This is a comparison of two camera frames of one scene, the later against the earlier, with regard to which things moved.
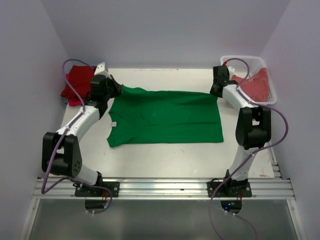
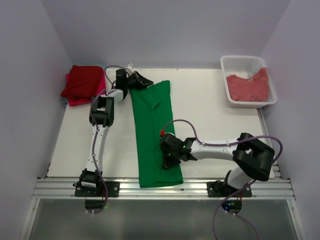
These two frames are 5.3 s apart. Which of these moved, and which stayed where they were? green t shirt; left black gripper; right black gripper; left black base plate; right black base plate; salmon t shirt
Moved: green t shirt; right black gripper; left black gripper
Stayed: salmon t shirt; right black base plate; left black base plate
